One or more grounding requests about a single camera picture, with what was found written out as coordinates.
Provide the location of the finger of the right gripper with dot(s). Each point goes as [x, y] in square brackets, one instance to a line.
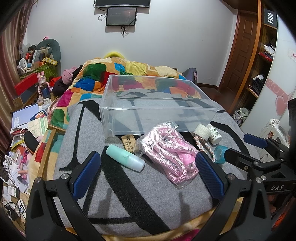
[255, 141]
[242, 161]

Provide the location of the blue tape roll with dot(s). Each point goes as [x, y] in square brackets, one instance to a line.
[219, 154]

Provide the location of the brown wooden door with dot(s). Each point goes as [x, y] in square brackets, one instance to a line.
[241, 53]

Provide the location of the wall mounted black monitor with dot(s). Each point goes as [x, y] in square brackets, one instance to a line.
[121, 16]

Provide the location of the white pill bottle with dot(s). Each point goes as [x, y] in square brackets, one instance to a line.
[215, 137]

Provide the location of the mint green bottle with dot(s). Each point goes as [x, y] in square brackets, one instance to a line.
[125, 158]

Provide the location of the pink knit hat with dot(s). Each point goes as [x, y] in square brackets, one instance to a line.
[68, 75]

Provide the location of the grey green cushion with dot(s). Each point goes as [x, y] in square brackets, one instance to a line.
[51, 48]

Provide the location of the white blue booklet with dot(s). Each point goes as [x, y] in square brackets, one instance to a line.
[21, 117]

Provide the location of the pink rabbit toy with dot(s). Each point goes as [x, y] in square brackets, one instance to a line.
[44, 88]

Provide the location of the red box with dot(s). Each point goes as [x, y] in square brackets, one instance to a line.
[26, 83]

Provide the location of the white gauze roll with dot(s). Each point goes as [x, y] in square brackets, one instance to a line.
[202, 132]

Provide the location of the striped curtain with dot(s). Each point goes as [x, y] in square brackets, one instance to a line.
[14, 21]

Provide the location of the wooden shelf unit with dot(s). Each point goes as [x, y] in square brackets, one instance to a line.
[261, 57]

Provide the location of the purple grey backpack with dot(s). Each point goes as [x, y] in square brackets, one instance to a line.
[191, 74]

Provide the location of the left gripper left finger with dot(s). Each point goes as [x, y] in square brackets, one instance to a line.
[43, 220]

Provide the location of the clear plastic storage box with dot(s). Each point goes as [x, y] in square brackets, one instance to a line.
[135, 104]

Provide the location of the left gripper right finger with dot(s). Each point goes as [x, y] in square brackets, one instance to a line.
[253, 221]

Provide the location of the colourful patchwork quilt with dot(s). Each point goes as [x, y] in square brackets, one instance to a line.
[89, 81]

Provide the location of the white suitcase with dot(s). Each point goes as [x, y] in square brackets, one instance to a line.
[272, 130]

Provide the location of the grey black blanket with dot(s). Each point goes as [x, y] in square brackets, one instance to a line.
[120, 201]

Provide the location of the white shoes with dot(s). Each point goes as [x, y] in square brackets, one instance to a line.
[240, 115]

